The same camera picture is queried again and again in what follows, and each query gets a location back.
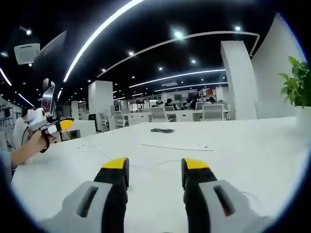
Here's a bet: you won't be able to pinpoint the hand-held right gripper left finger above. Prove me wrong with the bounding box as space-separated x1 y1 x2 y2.
38 157 130 233

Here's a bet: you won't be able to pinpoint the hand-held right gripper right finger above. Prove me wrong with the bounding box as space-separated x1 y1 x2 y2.
181 157 275 233

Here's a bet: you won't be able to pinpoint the white wired earphones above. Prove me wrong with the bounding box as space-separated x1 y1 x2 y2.
128 158 183 169

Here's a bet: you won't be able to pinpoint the black Velcro strap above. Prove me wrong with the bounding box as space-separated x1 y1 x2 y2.
150 127 175 134

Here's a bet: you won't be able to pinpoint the white desktop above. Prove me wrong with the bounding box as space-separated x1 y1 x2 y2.
11 116 310 233

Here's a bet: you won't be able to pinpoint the person's left hand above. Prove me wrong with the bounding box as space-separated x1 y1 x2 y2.
28 132 61 153

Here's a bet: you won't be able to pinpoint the computer monitor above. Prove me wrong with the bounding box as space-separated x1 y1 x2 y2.
40 78 57 115

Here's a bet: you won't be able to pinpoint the grey mesh office chair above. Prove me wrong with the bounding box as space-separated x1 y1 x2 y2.
113 111 129 128
202 103 225 121
150 107 169 123

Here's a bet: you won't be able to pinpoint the ceiling air conditioner unit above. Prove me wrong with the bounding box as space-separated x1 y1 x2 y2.
13 43 41 65

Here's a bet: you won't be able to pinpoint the long ceiling light strip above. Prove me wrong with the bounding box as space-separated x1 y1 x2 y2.
63 0 146 83

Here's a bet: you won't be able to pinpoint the white plant pot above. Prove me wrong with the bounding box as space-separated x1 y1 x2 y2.
294 106 311 138

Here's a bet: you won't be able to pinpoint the green potted plant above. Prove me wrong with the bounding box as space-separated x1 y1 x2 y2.
277 56 311 109

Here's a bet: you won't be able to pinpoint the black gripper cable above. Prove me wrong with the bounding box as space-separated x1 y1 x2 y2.
20 125 31 147

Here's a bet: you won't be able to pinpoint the white cable on table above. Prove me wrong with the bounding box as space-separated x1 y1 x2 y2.
139 143 215 152

